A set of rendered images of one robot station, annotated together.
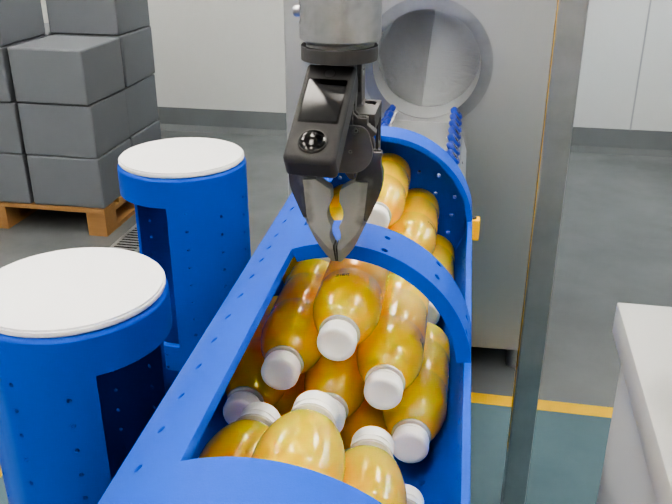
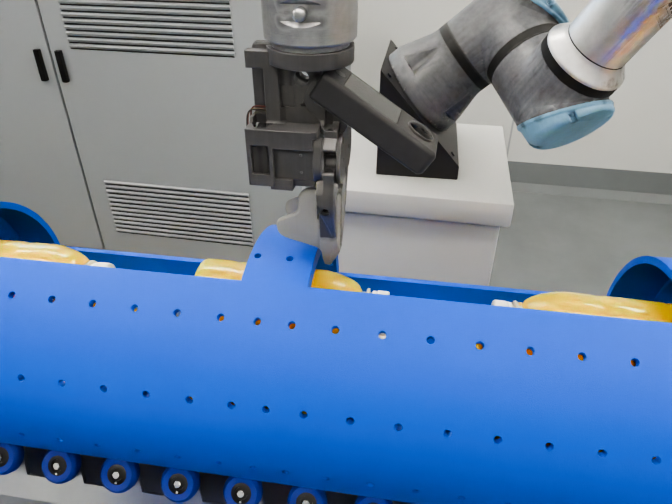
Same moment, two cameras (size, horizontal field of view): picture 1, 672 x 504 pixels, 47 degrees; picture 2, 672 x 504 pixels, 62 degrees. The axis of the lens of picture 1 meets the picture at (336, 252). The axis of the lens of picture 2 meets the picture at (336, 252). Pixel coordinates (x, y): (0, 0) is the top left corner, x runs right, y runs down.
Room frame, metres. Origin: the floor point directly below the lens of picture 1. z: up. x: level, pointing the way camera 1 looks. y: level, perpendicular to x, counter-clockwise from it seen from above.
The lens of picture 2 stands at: (0.71, 0.47, 1.54)
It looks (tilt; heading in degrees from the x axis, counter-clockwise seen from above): 34 degrees down; 270
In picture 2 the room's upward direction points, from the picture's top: straight up
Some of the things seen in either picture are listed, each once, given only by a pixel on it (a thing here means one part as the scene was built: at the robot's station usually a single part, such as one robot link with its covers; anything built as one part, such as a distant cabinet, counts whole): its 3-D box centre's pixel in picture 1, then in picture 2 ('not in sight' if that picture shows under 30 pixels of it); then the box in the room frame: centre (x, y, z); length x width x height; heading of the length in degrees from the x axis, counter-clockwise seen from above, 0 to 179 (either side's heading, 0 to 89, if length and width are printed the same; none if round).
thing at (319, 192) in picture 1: (324, 211); (307, 229); (0.74, 0.01, 1.27); 0.06 x 0.03 x 0.09; 171
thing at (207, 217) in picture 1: (196, 328); not in sight; (1.68, 0.35, 0.59); 0.28 x 0.28 x 0.88
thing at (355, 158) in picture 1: (340, 107); (303, 115); (0.74, 0.00, 1.37); 0.09 x 0.08 x 0.12; 171
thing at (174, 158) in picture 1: (182, 156); not in sight; (1.68, 0.35, 1.03); 0.28 x 0.28 x 0.01
